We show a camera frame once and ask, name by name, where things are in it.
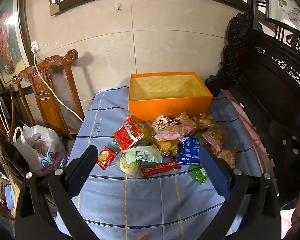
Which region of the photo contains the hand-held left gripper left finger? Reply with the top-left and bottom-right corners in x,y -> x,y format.
15,144 -> 99,240

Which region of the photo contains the wooden rack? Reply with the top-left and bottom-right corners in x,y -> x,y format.
0,166 -> 23,220

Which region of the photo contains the orange cardboard box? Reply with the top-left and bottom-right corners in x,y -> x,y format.
128,72 -> 213,122

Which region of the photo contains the small green snack packet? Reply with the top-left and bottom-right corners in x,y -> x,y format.
191,167 -> 208,185

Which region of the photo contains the framed red wall poster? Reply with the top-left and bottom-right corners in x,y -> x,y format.
0,0 -> 38,85

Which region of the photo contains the clear small bread packet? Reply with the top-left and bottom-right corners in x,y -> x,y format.
197,113 -> 215,128
213,147 -> 237,168

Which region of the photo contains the carved brown wooden chair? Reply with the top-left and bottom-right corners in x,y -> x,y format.
12,49 -> 85,140

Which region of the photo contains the blue striped tablecloth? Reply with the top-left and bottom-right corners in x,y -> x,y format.
65,85 -> 264,240

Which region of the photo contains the light green snack packet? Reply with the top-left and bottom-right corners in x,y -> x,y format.
122,146 -> 163,166

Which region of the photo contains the dark red snack bar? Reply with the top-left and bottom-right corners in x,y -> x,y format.
141,161 -> 181,178

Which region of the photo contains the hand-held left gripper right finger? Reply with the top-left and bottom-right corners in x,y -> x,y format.
198,144 -> 281,240

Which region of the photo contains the white wall socket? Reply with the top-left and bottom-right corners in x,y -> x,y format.
30,40 -> 41,54

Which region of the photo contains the orange biscuit packet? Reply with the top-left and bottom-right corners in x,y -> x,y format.
96,146 -> 118,170

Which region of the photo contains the dark carved wooden furniture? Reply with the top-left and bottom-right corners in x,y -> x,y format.
205,0 -> 300,205

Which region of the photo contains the yellow snack packet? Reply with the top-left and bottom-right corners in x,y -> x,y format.
151,139 -> 181,158
136,122 -> 156,138

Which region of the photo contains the white plastic bag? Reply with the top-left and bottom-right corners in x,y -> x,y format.
12,124 -> 67,177

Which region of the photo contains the red white snack packet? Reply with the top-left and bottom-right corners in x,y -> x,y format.
125,117 -> 143,137

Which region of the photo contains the pink sheet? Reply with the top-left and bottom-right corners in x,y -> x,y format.
221,89 -> 276,178

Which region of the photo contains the bamboo chair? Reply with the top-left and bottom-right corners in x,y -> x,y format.
0,85 -> 18,143

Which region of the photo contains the pink edged bread packet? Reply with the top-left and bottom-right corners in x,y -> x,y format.
202,124 -> 227,151

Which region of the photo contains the blue snack packet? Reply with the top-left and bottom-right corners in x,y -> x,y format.
176,136 -> 202,166

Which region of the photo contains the red chili snack packet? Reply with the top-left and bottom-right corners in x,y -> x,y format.
112,124 -> 145,153

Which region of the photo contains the brown pastry packet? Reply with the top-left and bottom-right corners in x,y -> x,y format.
175,112 -> 198,131

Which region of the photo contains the white power cable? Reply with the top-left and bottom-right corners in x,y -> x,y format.
31,47 -> 85,121

